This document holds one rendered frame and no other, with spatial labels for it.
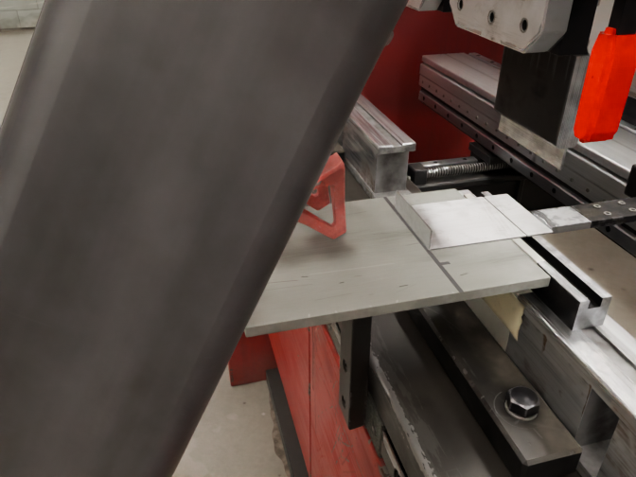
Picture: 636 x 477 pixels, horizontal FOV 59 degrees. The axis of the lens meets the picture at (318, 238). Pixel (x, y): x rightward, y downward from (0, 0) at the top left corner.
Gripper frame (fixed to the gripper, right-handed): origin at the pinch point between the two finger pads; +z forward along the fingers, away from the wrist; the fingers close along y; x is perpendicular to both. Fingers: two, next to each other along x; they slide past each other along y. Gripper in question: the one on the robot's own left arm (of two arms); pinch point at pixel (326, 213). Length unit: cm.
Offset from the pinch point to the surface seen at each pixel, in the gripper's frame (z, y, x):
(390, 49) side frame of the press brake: 24, 84, -30
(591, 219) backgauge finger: 14.9, -3.0, -21.8
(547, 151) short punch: 3.9, -4.1, -19.2
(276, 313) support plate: -0.6, -9.4, 7.2
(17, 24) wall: 8, 692, 204
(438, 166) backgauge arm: 32, 44, -21
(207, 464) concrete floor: 83, 56, 64
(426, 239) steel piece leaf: 6.0, -3.2, -6.5
